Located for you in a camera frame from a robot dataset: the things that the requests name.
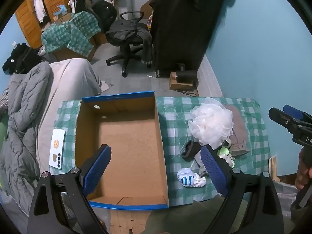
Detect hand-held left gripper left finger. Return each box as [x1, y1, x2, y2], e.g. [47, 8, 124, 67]
[27, 144, 112, 234]

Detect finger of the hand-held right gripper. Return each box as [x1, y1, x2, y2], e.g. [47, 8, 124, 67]
[283, 104, 312, 123]
[269, 107, 296, 133]

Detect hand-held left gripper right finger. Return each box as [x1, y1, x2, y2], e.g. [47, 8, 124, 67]
[200, 144, 285, 234]

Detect white blue striped sock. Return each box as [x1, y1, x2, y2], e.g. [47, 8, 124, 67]
[177, 168, 207, 188]

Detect blue-rimmed cardboard box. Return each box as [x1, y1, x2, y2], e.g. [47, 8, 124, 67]
[74, 91, 169, 210]

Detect brown towel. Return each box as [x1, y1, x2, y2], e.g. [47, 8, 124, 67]
[223, 104, 250, 157]

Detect white mesh bath pouf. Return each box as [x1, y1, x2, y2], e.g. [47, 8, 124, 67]
[187, 97, 234, 149]

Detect person's right hand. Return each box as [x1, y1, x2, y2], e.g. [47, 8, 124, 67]
[295, 146, 312, 191]

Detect black sock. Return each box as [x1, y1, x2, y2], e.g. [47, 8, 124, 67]
[180, 140, 203, 162]

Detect wooden plank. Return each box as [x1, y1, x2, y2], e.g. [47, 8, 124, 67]
[268, 156, 281, 181]

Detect white smartphone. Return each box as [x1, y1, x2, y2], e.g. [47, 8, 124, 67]
[49, 129, 66, 169]

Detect green white checked tablecloth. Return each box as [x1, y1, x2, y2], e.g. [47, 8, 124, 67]
[52, 97, 271, 207]

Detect grey quilted duvet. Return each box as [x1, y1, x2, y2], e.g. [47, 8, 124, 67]
[0, 61, 53, 215]

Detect small cardboard box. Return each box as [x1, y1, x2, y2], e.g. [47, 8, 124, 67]
[169, 71, 193, 91]

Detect beige bed sheet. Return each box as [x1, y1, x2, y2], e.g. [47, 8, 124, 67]
[36, 58, 103, 173]

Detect black device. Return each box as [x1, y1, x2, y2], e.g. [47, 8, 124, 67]
[176, 63, 198, 83]

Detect black office chair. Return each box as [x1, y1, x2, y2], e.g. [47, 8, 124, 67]
[105, 11, 154, 78]

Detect large cardboard boxes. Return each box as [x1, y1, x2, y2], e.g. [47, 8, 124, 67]
[52, 33, 108, 61]

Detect black clothes pile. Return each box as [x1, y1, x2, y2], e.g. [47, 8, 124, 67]
[2, 43, 42, 75]

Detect green checked cloth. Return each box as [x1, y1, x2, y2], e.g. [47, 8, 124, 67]
[41, 12, 102, 55]

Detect dark grey jacket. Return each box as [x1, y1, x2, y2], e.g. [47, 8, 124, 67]
[106, 19, 154, 67]

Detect black backpack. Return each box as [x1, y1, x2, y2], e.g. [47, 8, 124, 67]
[91, 0, 117, 34]

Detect white hanging shirt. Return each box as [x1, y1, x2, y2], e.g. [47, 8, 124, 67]
[33, 0, 47, 22]

